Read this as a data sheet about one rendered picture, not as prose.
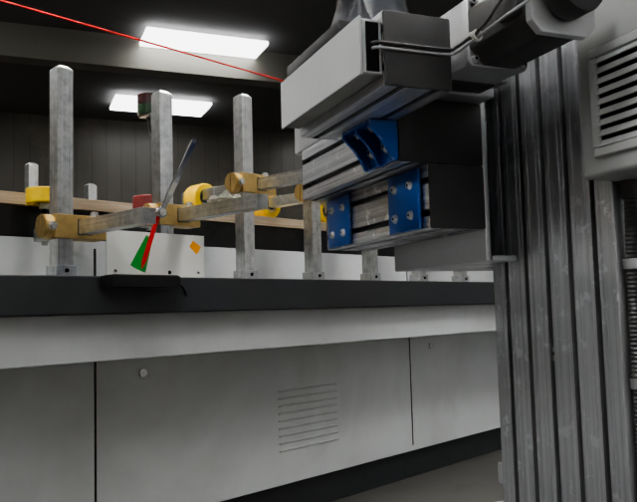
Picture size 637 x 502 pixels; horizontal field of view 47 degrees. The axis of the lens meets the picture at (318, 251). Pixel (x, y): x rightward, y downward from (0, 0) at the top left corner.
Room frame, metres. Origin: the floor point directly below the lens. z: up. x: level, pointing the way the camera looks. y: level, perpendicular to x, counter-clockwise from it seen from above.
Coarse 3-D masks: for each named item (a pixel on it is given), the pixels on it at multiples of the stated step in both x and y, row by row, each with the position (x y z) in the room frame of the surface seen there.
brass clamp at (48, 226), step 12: (48, 216) 1.47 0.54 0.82; (60, 216) 1.48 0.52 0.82; (72, 216) 1.50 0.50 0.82; (84, 216) 1.52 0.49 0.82; (36, 228) 1.49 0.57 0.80; (48, 228) 1.47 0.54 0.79; (60, 228) 1.48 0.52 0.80; (72, 228) 1.50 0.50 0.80; (84, 240) 1.55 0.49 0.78; (96, 240) 1.55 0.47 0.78
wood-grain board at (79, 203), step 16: (0, 192) 1.61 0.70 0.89; (16, 192) 1.64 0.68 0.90; (80, 208) 1.75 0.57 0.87; (96, 208) 1.78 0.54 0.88; (112, 208) 1.82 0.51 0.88; (128, 208) 1.85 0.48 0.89; (256, 224) 2.16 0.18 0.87; (272, 224) 2.21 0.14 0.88; (288, 224) 2.26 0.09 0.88; (320, 224) 2.37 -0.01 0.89
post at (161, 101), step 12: (156, 96) 1.68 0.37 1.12; (168, 96) 1.69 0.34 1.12; (156, 108) 1.68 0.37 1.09; (168, 108) 1.69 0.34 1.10; (156, 120) 1.68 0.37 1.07; (168, 120) 1.69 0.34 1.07; (156, 132) 1.68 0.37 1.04; (168, 132) 1.69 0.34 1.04; (156, 144) 1.68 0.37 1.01; (168, 144) 1.68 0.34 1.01; (156, 156) 1.68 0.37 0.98; (168, 156) 1.68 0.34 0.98; (156, 168) 1.68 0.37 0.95; (168, 168) 1.68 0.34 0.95; (156, 180) 1.68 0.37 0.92; (168, 180) 1.68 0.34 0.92; (156, 192) 1.68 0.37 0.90; (156, 228) 1.68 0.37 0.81; (168, 228) 1.68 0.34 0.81
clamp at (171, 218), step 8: (168, 208) 1.67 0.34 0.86; (176, 208) 1.69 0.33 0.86; (168, 216) 1.67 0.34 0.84; (176, 216) 1.69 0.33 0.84; (152, 224) 1.67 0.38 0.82; (160, 224) 1.66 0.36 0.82; (168, 224) 1.67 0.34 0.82; (176, 224) 1.69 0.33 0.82; (184, 224) 1.71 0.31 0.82; (192, 224) 1.72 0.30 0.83
